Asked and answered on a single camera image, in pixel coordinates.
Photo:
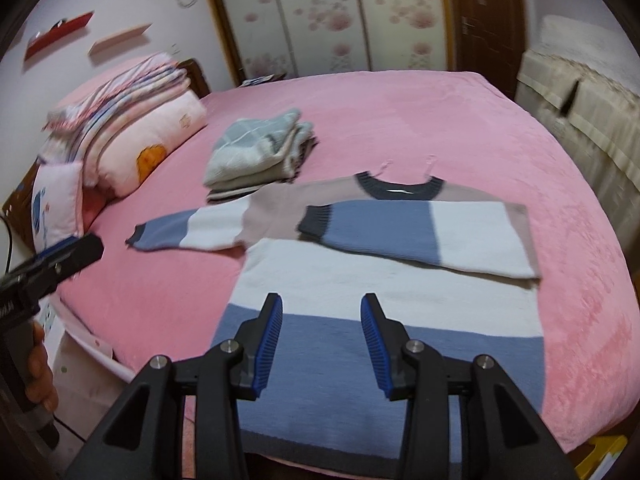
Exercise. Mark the pink bed blanket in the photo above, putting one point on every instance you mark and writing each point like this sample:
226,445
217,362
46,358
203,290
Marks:
400,125

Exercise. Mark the brown wooden door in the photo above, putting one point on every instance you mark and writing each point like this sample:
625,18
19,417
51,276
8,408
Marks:
490,25

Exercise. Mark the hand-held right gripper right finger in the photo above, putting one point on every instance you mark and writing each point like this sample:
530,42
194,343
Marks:
372,340

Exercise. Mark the floral wardrobe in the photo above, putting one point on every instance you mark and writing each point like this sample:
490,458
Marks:
320,10

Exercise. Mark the striped folded quilt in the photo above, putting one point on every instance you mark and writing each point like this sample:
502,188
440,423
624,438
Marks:
125,85

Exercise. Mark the striped knit sweater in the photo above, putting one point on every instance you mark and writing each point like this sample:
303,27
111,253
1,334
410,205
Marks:
310,270

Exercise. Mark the white lace cover cloth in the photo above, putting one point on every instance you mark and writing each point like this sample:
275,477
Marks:
590,45

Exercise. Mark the beige cloth covered furniture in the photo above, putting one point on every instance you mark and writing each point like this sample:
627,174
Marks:
600,130

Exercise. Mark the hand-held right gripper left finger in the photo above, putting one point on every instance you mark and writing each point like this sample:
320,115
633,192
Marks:
267,340

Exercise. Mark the person's left hand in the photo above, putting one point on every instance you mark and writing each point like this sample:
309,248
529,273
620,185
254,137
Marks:
41,370

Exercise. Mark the small pink whale pillow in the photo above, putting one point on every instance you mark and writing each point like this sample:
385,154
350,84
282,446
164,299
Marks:
55,205

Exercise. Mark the beige folded garment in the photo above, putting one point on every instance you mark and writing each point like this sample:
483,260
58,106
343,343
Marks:
272,172

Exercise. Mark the pink cartoon pillow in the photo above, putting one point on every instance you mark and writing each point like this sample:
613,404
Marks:
155,130

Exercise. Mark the red wall shelf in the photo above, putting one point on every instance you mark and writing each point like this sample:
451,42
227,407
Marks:
55,35

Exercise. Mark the pile of folded socks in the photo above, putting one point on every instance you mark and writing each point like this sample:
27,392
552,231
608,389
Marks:
250,142

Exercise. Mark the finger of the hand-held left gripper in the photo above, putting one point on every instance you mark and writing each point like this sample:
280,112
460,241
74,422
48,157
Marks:
75,252

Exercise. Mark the pink wall shelf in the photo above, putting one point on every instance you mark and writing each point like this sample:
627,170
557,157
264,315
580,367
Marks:
120,40

